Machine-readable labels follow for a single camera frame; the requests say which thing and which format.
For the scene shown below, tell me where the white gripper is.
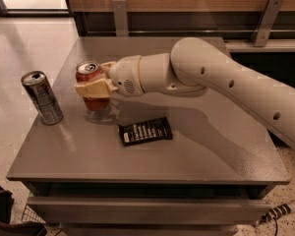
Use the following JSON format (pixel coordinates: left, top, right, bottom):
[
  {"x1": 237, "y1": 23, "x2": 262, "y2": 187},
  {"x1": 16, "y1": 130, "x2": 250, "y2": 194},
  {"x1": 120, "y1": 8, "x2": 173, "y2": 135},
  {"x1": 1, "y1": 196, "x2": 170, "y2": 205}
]
[{"x1": 75, "y1": 55, "x2": 145, "y2": 98}]

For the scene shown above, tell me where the red coke can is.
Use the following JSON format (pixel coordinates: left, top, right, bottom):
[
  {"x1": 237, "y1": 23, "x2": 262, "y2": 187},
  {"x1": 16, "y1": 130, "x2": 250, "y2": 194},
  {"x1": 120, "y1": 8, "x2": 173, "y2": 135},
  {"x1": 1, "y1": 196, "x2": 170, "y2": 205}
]
[{"x1": 76, "y1": 61, "x2": 109, "y2": 111}]

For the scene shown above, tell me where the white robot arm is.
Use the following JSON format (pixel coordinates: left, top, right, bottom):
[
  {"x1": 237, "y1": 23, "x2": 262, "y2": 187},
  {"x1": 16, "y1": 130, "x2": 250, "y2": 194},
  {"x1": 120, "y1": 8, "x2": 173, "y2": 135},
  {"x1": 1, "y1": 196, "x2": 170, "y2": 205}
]
[{"x1": 75, "y1": 37, "x2": 295, "y2": 149}]

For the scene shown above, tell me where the silver redbull can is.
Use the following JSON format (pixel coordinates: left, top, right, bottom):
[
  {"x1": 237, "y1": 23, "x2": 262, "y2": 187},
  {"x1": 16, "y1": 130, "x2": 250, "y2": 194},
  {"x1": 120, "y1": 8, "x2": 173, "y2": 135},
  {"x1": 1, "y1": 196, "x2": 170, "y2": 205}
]
[{"x1": 21, "y1": 71, "x2": 63, "y2": 125}]

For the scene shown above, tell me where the black snack bar wrapper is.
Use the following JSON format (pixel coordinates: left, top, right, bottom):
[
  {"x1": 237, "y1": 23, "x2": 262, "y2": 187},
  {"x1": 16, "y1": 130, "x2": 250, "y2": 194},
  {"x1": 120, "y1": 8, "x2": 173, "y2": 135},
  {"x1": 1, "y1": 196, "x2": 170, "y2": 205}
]
[{"x1": 118, "y1": 117, "x2": 173, "y2": 147}]

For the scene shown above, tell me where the grey cabinet drawer front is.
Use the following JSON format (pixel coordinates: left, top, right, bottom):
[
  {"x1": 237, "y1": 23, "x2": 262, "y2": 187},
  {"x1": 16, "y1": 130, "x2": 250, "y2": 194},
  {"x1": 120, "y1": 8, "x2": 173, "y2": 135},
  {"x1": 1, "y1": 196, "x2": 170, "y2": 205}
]
[{"x1": 28, "y1": 197, "x2": 269, "y2": 225}]

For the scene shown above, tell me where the black object on floor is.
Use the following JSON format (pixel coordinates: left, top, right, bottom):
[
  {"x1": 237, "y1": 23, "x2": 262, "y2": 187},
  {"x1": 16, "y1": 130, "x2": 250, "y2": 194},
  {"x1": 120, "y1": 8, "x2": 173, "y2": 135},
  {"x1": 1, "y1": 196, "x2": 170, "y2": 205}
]
[{"x1": 0, "y1": 186, "x2": 47, "y2": 236}]

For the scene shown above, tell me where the left metal rail bracket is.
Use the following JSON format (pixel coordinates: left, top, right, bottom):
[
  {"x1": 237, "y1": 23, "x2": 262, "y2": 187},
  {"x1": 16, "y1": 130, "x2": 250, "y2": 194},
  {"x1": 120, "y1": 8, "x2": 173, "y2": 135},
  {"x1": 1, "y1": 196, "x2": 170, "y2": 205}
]
[{"x1": 113, "y1": 0, "x2": 129, "y2": 37}]

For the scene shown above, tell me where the metal rail bracket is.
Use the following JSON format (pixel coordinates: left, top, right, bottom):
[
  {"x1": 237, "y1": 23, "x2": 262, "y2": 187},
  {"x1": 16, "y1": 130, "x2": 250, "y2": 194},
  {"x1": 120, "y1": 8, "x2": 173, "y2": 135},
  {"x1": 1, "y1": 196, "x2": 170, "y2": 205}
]
[
  {"x1": 113, "y1": 0, "x2": 129, "y2": 37},
  {"x1": 252, "y1": 0, "x2": 284, "y2": 47}
]

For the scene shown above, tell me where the wire mesh basket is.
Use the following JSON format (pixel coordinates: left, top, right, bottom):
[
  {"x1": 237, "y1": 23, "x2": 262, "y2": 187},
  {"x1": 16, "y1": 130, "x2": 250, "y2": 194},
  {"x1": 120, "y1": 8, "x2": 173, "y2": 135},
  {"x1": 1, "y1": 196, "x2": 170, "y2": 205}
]
[{"x1": 21, "y1": 206, "x2": 45, "y2": 224}]

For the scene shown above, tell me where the right metal rail bracket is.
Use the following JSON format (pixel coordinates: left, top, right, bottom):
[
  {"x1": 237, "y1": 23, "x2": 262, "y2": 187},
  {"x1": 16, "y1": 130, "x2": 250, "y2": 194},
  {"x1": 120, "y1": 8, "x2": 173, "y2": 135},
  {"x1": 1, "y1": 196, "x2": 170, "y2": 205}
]
[{"x1": 252, "y1": 0, "x2": 284, "y2": 47}]

